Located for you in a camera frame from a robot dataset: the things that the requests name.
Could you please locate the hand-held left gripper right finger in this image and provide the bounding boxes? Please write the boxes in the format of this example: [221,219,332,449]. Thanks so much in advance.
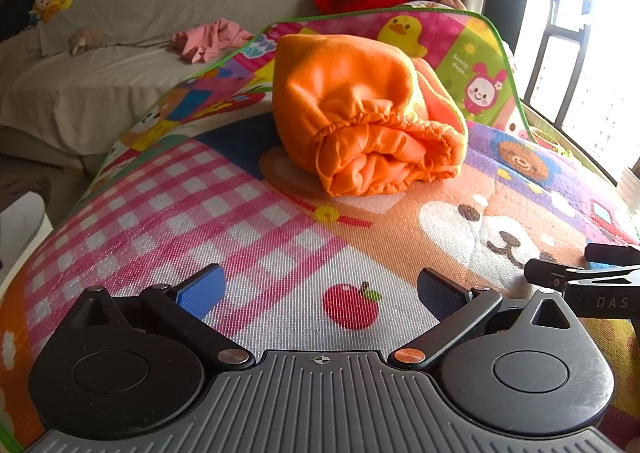
[390,268,577,373]

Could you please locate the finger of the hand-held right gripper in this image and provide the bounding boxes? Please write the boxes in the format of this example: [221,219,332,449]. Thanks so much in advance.
[523,257,640,290]
[584,242,640,266]

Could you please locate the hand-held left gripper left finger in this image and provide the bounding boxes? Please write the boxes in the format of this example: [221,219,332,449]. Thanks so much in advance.
[70,263,256,373]

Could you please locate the orange and green fleece garment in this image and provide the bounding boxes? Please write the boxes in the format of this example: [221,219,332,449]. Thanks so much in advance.
[272,34,469,198]

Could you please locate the colourful cartoon play mat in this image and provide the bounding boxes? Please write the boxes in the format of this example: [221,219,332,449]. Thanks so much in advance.
[0,5,640,450]

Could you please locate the white round side table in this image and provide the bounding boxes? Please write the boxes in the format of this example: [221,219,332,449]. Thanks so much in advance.
[0,192,51,280]

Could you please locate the white covered sofa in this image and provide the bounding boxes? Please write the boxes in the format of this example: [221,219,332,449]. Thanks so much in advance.
[0,0,493,175]

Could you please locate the pink garment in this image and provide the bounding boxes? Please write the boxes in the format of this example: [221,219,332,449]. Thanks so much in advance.
[167,18,254,64]

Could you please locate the dark curtain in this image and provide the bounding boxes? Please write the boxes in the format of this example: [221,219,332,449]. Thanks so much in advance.
[479,0,539,105]

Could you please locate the brown plush toy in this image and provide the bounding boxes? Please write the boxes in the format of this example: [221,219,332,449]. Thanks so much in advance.
[67,26,106,57]

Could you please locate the yellow and pink plush toy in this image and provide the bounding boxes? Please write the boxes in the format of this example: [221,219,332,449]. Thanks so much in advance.
[28,0,74,27]

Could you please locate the dark screen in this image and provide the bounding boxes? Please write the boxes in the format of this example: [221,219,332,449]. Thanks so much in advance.
[0,0,40,42]

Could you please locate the black window frame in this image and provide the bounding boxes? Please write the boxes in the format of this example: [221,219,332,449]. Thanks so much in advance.
[519,0,640,185]

